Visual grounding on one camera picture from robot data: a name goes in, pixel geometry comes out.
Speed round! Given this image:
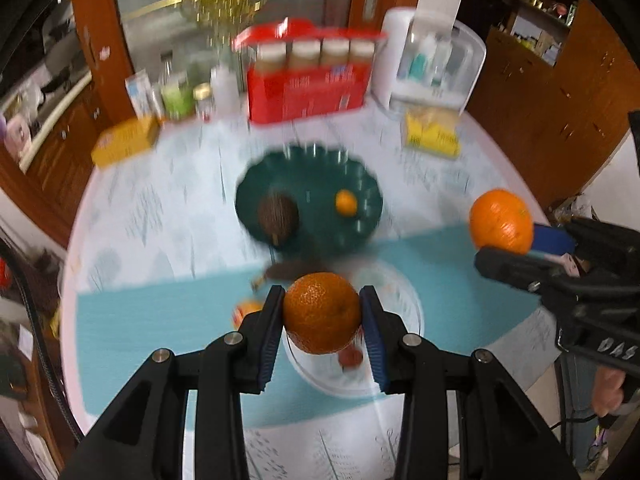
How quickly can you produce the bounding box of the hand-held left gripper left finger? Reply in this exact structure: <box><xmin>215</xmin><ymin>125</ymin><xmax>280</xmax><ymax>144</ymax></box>
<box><xmin>60</xmin><ymin>285</ymin><xmax>287</xmax><ymax>480</ymax></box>

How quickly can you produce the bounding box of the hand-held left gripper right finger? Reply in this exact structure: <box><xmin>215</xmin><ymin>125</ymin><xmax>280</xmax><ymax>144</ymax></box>
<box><xmin>359</xmin><ymin>285</ymin><xmax>596</xmax><ymax>480</ymax></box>

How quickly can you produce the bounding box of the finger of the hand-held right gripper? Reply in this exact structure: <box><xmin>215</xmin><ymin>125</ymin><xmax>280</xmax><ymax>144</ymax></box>
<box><xmin>532</xmin><ymin>217</ymin><xmax>640</xmax><ymax>268</ymax></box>
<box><xmin>474</xmin><ymin>246</ymin><xmax>581</xmax><ymax>302</ymax></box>

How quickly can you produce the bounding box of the orange mandarin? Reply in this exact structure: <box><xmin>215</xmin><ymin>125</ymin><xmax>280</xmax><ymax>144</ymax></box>
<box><xmin>282</xmin><ymin>272</ymin><xmax>362</xmax><ymax>355</ymax></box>
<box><xmin>335</xmin><ymin>190</ymin><xmax>359</xmax><ymax>217</ymax></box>
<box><xmin>469</xmin><ymin>188</ymin><xmax>535</xmax><ymax>256</ymax></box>

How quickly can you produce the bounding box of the white floral plate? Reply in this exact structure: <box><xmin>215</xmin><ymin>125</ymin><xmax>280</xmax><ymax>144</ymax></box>
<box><xmin>280</xmin><ymin>260</ymin><xmax>426</xmax><ymax>401</ymax></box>

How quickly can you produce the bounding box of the overripe dark brown banana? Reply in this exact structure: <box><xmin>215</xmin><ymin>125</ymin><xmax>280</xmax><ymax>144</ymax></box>
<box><xmin>265</xmin><ymin>257</ymin><xmax>326</xmax><ymax>281</ymax></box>

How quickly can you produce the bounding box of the dark green scalloped plate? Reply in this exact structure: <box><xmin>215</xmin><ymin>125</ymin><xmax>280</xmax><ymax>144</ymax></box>
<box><xmin>235</xmin><ymin>142</ymin><xmax>385</xmax><ymax>263</ymax></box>

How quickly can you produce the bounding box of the person's right hand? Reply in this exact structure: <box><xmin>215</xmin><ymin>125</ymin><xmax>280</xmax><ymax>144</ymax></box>
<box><xmin>594</xmin><ymin>367</ymin><xmax>627</xmax><ymax>414</ymax></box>

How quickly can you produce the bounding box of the plastic bag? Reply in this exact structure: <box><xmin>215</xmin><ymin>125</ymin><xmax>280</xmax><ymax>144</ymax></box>
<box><xmin>550</xmin><ymin>195</ymin><xmax>598</xmax><ymax>226</ymax></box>

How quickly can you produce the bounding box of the person's blue jeans leg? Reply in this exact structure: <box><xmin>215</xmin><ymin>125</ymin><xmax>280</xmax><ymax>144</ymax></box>
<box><xmin>562</xmin><ymin>355</ymin><xmax>601</xmax><ymax>468</ymax></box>

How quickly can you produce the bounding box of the dark brown avocado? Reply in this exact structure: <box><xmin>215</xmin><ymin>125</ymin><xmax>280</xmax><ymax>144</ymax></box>
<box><xmin>257</xmin><ymin>189</ymin><xmax>301</xmax><ymax>250</ymax></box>

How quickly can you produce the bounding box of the yellow tissue pack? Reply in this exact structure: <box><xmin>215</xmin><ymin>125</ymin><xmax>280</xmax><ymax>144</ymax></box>
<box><xmin>402</xmin><ymin>107</ymin><xmax>462</xmax><ymax>161</ymax></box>

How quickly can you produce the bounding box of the white storage box clear lid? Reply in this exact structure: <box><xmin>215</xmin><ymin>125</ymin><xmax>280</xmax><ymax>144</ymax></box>
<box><xmin>371</xmin><ymin>7</ymin><xmax>487</xmax><ymax>113</ymax></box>

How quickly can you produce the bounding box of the wooden shelf with small items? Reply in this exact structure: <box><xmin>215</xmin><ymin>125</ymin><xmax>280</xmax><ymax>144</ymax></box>
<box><xmin>500</xmin><ymin>0</ymin><xmax>583</xmax><ymax>67</ymax></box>

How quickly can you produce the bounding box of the yellow tin box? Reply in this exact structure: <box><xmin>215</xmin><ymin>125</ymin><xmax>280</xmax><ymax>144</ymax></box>
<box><xmin>91</xmin><ymin>116</ymin><xmax>161</xmax><ymax>168</ymax></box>

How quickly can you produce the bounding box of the small glass jar gold lid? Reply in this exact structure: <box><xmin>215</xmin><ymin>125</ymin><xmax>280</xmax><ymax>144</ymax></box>
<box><xmin>192</xmin><ymin>82</ymin><xmax>215</xmax><ymax>121</ymax></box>

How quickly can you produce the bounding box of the red pack of paper cups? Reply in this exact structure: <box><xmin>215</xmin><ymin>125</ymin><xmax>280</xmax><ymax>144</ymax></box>
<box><xmin>232</xmin><ymin>17</ymin><xmax>388</xmax><ymax>125</ymax></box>

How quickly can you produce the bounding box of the white squeeze bottle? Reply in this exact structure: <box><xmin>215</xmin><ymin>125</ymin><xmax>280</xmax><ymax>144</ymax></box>
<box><xmin>210</xmin><ymin>62</ymin><xmax>243</xmax><ymax>116</ymax></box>

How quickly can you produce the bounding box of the glass bottle with green label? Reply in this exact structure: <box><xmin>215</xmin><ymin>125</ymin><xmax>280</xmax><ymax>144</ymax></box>
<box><xmin>159</xmin><ymin>57</ymin><xmax>196</xmax><ymax>121</ymax></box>

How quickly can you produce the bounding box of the white and blue carton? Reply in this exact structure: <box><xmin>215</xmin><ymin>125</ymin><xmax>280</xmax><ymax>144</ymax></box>
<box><xmin>125</xmin><ymin>72</ymin><xmax>163</xmax><ymax>118</ymax></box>

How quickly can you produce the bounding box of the pink box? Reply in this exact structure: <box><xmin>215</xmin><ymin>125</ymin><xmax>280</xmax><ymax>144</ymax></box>
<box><xmin>0</xmin><ymin>115</ymin><xmax>32</xmax><ymax>161</ymax></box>

